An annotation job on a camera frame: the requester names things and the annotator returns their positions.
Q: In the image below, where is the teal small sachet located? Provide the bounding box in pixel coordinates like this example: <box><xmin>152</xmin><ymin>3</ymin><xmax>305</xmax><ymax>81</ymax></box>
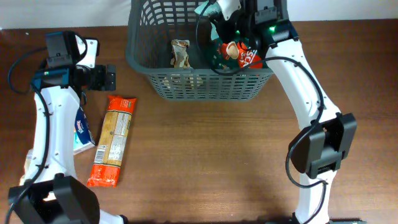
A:
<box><xmin>194</xmin><ymin>1</ymin><xmax>223</xmax><ymax>17</ymax></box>

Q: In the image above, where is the green Nescafe coffee bag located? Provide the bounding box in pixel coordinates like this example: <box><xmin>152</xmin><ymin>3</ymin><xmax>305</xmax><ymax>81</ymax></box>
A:
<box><xmin>205</xmin><ymin>23</ymin><xmax>263</xmax><ymax>70</ymax></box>

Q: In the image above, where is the Kleenex tissue multipack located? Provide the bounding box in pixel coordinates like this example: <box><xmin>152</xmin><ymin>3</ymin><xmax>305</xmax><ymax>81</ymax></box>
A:
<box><xmin>73</xmin><ymin>107</ymin><xmax>95</xmax><ymax>155</ymax></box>

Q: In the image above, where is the brown snack bag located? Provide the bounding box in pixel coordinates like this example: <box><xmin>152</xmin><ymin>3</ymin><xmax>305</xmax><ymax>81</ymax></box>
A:
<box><xmin>170</xmin><ymin>39</ymin><xmax>190</xmax><ymax>69</ymax></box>

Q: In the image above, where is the orange spaghetti packet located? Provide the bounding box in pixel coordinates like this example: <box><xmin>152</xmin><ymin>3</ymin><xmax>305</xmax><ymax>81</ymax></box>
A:
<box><xmin>87</xmin><ymin>95</ymin><xmax>137</xmax><ymax>187</ymax></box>

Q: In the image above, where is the beige packet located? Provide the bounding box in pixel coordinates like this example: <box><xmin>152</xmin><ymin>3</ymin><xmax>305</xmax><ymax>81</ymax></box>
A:
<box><xmin>19</xmin><ymin>149</ymin><xmax>33</xmax><ymax>185</ymax></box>

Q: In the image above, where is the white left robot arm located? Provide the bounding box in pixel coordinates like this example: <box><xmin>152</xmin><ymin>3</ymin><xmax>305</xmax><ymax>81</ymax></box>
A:
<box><xmin>8</xmin><ymin>65</ymin><xmax>128</xmax><ymax>223</ymax></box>

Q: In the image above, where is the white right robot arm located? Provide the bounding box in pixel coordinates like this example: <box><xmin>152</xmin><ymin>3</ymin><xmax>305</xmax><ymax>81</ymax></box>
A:
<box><xmin>209</xmin><ymin>1</ymin><xmax>357</xmax><ymax>223</ymax></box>

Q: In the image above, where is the grey plastic basket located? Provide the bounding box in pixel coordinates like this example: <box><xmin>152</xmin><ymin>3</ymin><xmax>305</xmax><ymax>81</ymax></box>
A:
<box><xmin>126</xmin><ymin>1</ymin><xmax>272</xmax><ymax>101</ymax></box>

